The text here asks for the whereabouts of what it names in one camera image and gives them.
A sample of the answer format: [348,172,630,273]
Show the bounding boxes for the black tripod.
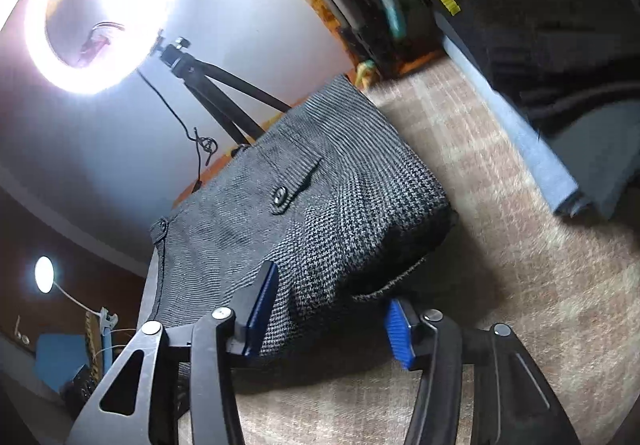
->
[159,37,293,146]

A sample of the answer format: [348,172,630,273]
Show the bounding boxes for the black cable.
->
[137,67,218,190]

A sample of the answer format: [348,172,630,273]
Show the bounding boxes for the beige checkered blanket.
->
[135,57,640,445]

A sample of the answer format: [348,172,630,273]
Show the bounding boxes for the round desk lamp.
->
[34,256,118,331]

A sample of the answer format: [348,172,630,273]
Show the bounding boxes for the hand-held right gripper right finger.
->
[385,297,583,445]

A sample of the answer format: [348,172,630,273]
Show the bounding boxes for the dark folded cloth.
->
[432,0,640,220]

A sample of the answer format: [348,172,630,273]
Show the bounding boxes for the ring light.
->
[22,0,176,98]

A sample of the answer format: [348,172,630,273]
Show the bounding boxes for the small black box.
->
[60,365,101,408]

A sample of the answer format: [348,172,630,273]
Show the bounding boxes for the light blue folded cloth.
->
[442,37,593,218]

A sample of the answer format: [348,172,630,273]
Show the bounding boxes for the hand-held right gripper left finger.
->
[64,260,280,445]

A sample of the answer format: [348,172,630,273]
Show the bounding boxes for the grey houndstooth pants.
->
[150,73,458,378]

